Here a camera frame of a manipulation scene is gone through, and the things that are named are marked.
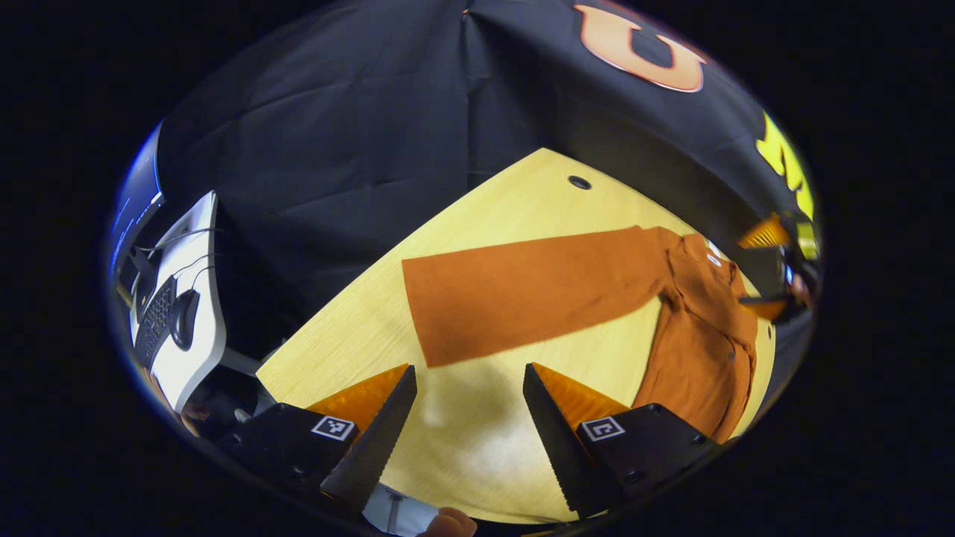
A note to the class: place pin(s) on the white desk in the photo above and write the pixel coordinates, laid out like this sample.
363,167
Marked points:
201,358

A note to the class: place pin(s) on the computer monitor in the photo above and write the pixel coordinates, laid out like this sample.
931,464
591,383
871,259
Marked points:
134,201

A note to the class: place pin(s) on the black computer mouse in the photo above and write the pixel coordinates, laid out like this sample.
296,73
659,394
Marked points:
184,319

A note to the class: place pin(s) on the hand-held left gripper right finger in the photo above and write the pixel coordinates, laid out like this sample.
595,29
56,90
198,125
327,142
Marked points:
556,440

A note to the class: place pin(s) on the black backdrop cloth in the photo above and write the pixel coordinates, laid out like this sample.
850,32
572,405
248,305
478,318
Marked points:
336,149

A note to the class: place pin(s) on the black keyboard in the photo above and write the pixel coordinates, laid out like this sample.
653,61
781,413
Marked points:
155,321

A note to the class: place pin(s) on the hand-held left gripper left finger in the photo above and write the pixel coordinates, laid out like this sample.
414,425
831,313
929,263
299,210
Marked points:
377,447

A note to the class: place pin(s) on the black table grommet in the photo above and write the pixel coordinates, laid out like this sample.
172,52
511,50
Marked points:
579,182

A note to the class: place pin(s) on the orange button jacket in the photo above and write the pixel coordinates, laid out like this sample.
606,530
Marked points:
522,291

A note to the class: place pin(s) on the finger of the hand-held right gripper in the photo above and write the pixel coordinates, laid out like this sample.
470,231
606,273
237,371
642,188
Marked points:
768,233
772,306

